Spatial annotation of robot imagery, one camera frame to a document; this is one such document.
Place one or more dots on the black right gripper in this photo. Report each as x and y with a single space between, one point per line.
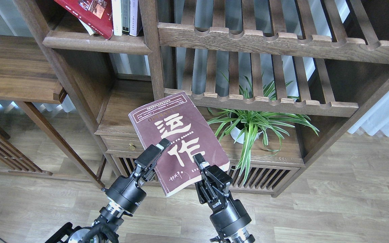
229 217

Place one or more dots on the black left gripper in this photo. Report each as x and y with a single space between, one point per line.
126 193

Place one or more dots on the dark maroon large book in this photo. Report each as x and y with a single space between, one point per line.
178 120

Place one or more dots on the yellow green book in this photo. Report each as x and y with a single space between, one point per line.
88 28

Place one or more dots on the red paperback book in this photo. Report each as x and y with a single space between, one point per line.
95 13

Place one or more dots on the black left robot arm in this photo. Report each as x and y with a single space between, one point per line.
102 230

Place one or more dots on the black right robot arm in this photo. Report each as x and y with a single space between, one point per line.
229 217

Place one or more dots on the brass drawer knob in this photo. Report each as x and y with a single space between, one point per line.
132 146

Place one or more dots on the white plant pot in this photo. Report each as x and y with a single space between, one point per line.
237 134

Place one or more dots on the green spider plant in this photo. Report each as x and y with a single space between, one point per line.
259 122

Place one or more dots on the wooden bookshelf unit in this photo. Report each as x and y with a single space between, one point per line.
328 59

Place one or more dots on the dark grey upright book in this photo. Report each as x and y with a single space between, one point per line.
125 17

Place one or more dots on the lilac upright book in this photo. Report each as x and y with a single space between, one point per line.
135 22

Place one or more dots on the white upright book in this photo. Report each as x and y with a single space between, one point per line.
117 17

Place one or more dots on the wooden side table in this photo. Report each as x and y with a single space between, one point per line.
26 78

